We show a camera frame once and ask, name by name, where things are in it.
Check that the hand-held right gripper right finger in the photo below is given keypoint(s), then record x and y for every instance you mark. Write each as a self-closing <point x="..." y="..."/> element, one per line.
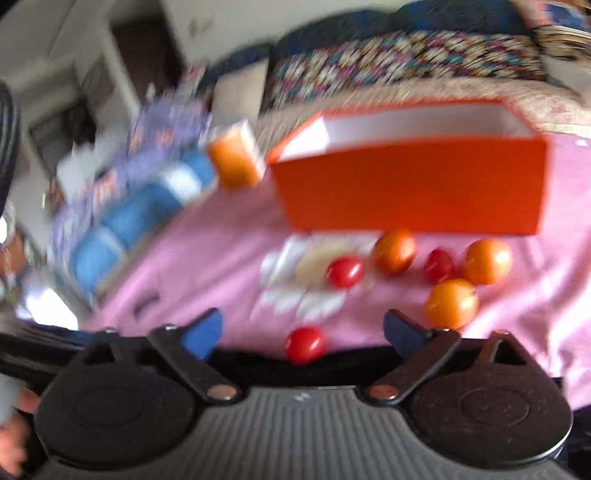
<point x="406" y="334"/>

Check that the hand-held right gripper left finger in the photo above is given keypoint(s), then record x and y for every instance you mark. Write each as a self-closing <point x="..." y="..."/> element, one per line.
<point x="203" y="334"/>

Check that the orange fruit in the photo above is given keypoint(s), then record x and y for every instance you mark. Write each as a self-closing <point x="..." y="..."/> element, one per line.
<point x="451" y="303"/>
<point x="394" y="251"/>
<point x="488" y="261"/>

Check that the red cherry tomato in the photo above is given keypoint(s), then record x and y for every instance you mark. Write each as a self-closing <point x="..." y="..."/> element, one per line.
<point x="438" y="265"/>
<point x="305" y="345"/>
<point x="345" y="272"/>

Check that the orange cardboard box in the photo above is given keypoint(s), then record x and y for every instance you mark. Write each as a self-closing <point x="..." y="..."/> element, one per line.
<point x="415" y="184"/>

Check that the person's left hand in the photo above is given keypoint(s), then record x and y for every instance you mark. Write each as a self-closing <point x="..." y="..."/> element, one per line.
<point x="11" y="443"/>

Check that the pink tablecloth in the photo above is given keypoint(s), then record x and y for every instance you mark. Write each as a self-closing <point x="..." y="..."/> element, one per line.
<point x="221" y="258"/>

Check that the blue white striped blanket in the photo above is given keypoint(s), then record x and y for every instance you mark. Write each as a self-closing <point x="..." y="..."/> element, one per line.
<point x="134" y="217"/>

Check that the orange canister with white lid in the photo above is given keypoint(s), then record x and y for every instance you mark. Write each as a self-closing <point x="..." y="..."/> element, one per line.
<point x="235" y="161"/>

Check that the beige pillow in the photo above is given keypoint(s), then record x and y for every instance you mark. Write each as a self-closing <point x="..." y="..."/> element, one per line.
<point x="240" y="92"/>

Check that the floral daisy print cushion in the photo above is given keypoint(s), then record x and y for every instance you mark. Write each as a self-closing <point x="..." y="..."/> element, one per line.
<point x="480" y="53"/>
<point x="341" y="74"/>

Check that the beige quilted bedspread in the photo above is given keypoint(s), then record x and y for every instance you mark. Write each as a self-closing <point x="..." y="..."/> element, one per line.
<point x="554" y="106"/>

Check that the blue patterned sofa back cushion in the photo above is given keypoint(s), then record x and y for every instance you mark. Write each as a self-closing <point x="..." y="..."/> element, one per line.
<point x="314" y="41"/>
<point x="461" y="14"/>

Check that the stack of magazines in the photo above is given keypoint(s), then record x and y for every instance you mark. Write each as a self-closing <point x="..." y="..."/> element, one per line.
<point x="565" y="46"/>

